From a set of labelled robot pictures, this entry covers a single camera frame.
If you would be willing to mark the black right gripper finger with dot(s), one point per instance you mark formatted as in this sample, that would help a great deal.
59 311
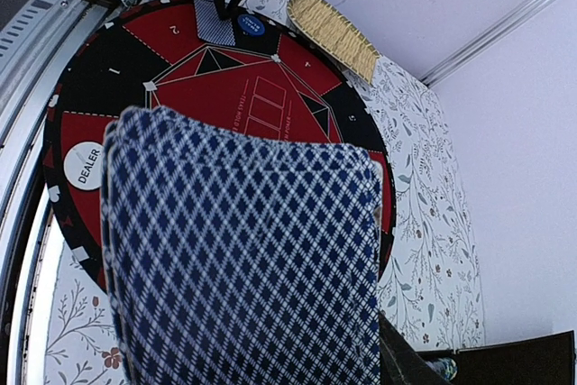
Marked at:
399 363

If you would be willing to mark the blue small blind button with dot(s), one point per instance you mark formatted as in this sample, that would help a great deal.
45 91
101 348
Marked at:
251 25

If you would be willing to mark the single blue playing card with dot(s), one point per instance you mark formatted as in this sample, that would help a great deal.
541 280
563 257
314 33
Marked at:
210 27

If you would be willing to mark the blue checkered card deck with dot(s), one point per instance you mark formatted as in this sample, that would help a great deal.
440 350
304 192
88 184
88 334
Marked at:
231 259

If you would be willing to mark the white dealer button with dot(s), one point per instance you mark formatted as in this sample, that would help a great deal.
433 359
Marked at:
82 165

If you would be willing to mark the poker chip row far left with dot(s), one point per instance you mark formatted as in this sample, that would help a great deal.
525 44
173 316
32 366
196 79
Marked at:
445 367

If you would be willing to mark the woven bamboo fan mat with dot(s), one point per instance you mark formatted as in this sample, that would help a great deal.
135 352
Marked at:
335 34

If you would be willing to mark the round red black poker mat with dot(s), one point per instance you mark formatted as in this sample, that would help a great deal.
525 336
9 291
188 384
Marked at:
275 86

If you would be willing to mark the black poker chip case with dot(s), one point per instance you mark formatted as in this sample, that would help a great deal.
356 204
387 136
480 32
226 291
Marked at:
543 360

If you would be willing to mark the left aluminium corner post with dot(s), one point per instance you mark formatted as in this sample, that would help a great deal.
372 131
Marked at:
503 27

